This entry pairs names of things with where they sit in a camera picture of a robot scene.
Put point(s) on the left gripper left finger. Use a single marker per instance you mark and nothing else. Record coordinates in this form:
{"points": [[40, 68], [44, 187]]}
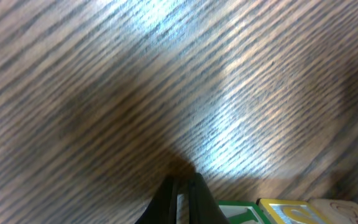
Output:
{"points": [[162, 209]]}

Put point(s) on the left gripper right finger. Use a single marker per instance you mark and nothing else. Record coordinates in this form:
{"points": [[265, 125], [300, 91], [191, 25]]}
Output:
{"points": [[203, 209]]}

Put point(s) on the green edged wooden block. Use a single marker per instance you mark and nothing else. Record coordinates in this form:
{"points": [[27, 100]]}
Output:
{"points": [[238, 212]]}

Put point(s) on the red edged wooden block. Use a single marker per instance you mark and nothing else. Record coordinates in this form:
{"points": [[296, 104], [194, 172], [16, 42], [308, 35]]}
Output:
{"points": [[337, 211]]}

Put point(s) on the yellow S wooden block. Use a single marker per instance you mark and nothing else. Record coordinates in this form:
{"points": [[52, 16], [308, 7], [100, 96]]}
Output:
{"points": [[291, 212]]}

